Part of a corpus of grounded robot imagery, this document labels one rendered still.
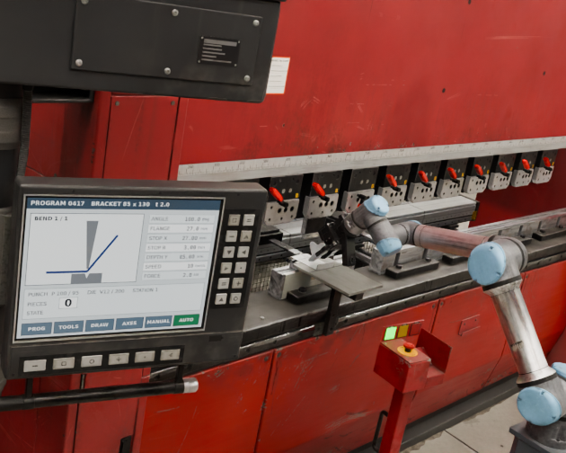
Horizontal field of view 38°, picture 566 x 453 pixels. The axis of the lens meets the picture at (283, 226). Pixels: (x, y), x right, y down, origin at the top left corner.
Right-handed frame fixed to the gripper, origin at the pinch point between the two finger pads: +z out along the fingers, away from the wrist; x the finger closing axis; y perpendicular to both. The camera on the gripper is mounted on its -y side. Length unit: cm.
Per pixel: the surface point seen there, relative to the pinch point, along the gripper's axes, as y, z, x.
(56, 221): -11, -77, 141
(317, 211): 12.4, -12.8, 3.8
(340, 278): -10.3, -6.0, 0.9
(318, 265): -3.0, -2.4, 3.9
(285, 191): 18.3, -19.1, 21.4
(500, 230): -2, 8, -135
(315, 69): 44, -50, 18
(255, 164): 25, -27, 37
